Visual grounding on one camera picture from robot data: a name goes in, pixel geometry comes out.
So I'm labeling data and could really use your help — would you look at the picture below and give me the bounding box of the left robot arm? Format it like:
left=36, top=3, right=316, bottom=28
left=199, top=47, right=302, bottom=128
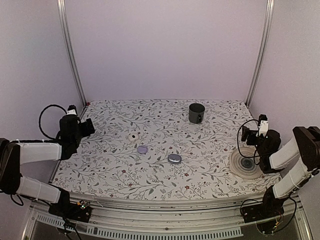
left=0, top=110, right=95, bottom=223

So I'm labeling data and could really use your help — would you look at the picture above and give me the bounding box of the dark grey ceramic mug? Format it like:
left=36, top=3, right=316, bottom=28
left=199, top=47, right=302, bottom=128
left=188, top=103, right=205, bottom=124

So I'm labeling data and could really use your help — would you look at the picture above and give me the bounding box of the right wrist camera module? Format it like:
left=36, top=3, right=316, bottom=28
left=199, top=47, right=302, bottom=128
left=257, top=114, right=269, bottom=137

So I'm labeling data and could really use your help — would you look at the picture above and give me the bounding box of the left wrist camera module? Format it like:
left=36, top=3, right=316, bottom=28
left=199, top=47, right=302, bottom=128
left=66, top=105, right=78, bottom=116

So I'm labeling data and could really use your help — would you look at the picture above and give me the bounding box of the left aluminium corner post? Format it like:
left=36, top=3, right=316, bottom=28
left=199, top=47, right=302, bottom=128
left=57, top=0, right=87, bottom=107

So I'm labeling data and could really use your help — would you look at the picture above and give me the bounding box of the aluminium corner post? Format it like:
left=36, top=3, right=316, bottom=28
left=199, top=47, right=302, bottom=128
left=57, top=0, right=87, bottom=107
left=245, top=0, right=275, bottom=109

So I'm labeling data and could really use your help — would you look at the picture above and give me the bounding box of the floral patterned table mat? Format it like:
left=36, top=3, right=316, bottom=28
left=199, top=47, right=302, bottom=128
left=52, top=99, right=281, bottom=201

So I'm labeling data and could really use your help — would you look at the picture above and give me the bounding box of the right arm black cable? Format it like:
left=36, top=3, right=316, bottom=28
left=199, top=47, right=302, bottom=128
left=237, top=119, right=262, bottom=167

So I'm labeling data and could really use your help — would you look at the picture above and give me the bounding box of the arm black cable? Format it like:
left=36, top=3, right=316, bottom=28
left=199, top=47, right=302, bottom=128
left=237, top=119, right=262, bottom=167
left=37, top=104, right=70, bottom=140

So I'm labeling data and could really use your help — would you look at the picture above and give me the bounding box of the right aluminium corner post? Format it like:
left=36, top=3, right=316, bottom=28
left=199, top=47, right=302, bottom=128
left=245, top=0, right=275, bottom=109

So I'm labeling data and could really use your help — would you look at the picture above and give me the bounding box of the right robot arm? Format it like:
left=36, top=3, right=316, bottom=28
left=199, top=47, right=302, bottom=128
left=240, top=126, right=320, bottom=223

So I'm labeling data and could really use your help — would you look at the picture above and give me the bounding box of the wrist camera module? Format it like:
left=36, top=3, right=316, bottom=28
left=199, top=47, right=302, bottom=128
left=66, top=105, right=78, bottom=116
left=257, top=114, right=269, bottom=137

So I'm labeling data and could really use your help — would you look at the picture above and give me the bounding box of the aluminium front rail frame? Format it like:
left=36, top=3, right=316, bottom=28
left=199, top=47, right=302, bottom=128
left=22, top=193, right=313, bottom=240

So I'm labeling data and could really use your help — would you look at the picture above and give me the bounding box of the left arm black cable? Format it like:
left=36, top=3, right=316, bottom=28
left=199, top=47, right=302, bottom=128
left=37, top=104, right=70, bottom=140

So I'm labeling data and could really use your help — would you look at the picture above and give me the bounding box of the dark purple earbud case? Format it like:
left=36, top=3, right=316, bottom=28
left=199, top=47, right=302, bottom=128
left=167, top=153, right=182, bottom=164

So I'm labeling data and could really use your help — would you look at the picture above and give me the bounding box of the swirl patterned glass plate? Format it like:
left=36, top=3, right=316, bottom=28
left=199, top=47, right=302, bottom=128
left=229, top=148, right=263, bottom=180

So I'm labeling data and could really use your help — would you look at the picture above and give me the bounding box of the light purple round earbud case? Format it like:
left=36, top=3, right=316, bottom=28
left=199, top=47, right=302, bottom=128
left=137, top=145, right=148, bottom=155

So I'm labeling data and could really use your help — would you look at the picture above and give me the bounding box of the white earbud charging case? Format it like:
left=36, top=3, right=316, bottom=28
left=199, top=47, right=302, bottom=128
left=126, top=133, right=140, bottom=143

